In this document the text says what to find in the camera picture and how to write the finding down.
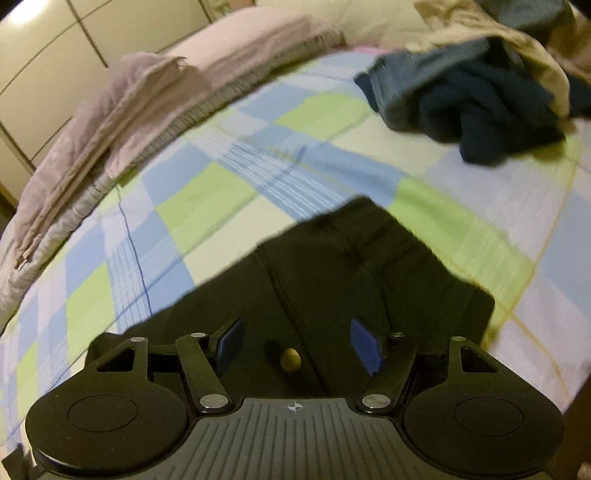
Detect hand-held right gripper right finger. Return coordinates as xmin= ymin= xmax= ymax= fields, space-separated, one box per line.
xmin=350 ymin=318 xmax=499 ymax=411

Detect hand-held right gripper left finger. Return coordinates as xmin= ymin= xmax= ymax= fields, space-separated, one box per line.
xmin=88 ymin=318 xmax=245 ymax=414

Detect black pants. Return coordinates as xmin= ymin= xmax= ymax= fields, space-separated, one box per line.
xmin=88 ymin=196 xmax=496 ymax=402

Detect checkered bed sheet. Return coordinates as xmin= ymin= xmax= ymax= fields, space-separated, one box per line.
xmin=0 ymin=46 xmax=591 ymax=462

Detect grey striped pillow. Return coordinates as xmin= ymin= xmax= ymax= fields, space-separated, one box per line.
xmin=0 ymin=32 xmax=347 ymax=324

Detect grey-blue garment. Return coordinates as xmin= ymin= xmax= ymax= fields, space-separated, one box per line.
xmin=353 ymin=37 xmax=491 ymax=131

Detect navy blue garment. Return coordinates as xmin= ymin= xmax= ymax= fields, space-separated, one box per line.
xmin=418 ymin=60 xmax=568 ymax=165

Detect lilac folded blanket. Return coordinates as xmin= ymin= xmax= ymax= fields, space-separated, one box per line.
xmin=11 ymin=7 xmax=347 ymax=271

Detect cream pillow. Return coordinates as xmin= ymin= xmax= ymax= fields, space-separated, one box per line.
xmin=254 ymin=0 xmax=435 ymax=49

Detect cream wardrobe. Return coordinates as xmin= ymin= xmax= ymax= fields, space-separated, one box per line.
xmin=0 ymin=0 xmax=227 ymax=204

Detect beige garment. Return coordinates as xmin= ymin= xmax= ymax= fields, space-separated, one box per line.
xmin=406 ymin=0 xmax=591 ymax=121

